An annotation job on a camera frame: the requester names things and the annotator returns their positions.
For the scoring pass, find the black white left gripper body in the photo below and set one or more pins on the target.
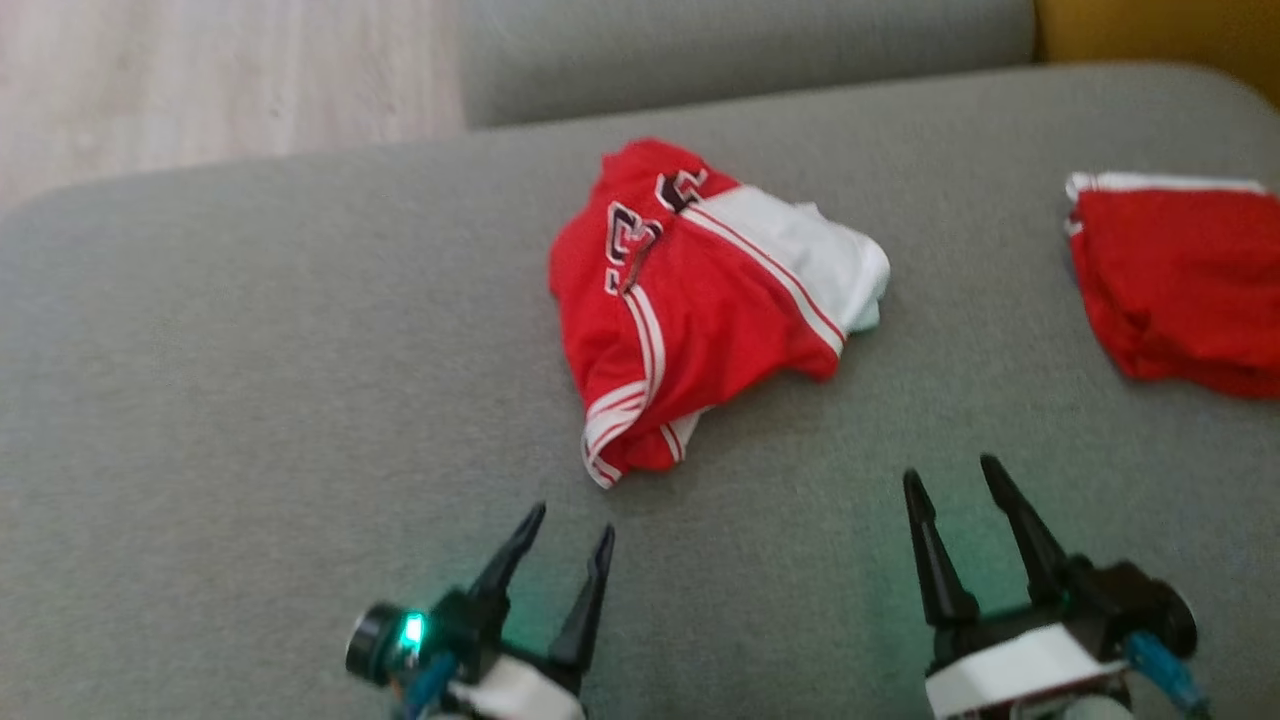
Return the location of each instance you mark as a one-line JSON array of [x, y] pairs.
[[500, 680]]

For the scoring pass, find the red shorts white trim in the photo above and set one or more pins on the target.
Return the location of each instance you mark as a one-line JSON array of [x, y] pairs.
[[1190, 290]]

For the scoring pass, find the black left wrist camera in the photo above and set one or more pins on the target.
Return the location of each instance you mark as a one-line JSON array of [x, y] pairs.
[[375, 640]]

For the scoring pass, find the large grey sofa seat cushion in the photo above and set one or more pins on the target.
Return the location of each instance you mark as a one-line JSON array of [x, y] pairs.
[[300, 400]]

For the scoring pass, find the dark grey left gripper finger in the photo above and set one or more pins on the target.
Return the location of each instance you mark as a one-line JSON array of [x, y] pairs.
[[505, 565], [585, 610]]

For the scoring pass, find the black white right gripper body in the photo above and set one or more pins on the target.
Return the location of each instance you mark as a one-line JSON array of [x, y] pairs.
[[1020, 670]]

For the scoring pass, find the wide yellow sofa back cushion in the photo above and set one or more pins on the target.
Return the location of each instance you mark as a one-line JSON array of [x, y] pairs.
[[1180, 35]]

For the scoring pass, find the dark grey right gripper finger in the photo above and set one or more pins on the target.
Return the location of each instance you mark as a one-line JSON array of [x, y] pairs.
[[940, 570], [1030, 540]]

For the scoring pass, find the red basketball jersey number 23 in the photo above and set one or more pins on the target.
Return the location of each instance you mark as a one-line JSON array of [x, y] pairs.
[[700, 330]]

